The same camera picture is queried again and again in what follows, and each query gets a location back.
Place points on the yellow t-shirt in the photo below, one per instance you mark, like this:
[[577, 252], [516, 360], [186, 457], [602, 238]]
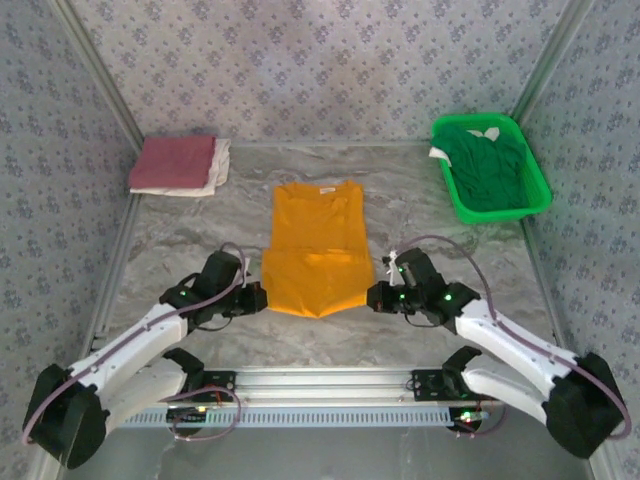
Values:
[[315, 240]]

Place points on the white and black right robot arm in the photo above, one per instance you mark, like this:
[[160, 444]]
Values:
[[510, 345]]

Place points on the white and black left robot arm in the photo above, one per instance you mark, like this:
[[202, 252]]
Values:
[[135, 345]]

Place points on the folded pink and white cloths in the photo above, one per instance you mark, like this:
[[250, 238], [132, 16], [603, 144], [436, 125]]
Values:
[[220, 165]]

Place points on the folded maroon t-shirt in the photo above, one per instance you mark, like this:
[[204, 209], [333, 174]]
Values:
[[172, 160]]

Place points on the green t-shirt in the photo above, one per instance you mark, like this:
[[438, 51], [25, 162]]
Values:
[[485, 170]]

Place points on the green plastic basket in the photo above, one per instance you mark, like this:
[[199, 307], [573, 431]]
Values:
[[542, 190]]

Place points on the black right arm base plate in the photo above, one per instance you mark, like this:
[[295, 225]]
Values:
[[427, 387]]

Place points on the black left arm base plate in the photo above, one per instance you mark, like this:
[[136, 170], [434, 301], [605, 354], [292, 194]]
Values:
[[220, 385]]

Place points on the aluminium frame side rail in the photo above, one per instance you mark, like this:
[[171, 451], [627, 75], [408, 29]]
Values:
[[112, 270], [547, 290]]

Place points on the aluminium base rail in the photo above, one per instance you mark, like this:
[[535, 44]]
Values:
[[325, 384]]

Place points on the aluminium frame post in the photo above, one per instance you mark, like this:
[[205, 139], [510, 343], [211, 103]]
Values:
[[100, 70], [550, 60]]

